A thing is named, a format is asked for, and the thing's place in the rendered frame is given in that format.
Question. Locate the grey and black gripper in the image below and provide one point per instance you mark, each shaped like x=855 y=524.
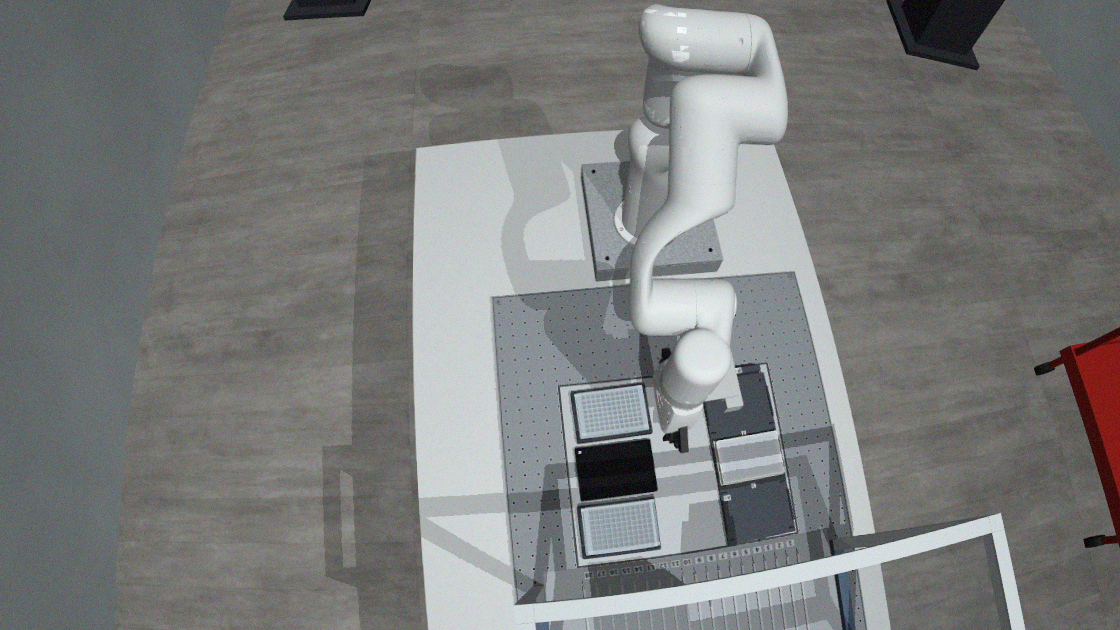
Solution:
x=672 y=418

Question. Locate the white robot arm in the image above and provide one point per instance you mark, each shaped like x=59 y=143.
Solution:
x=710 y=116

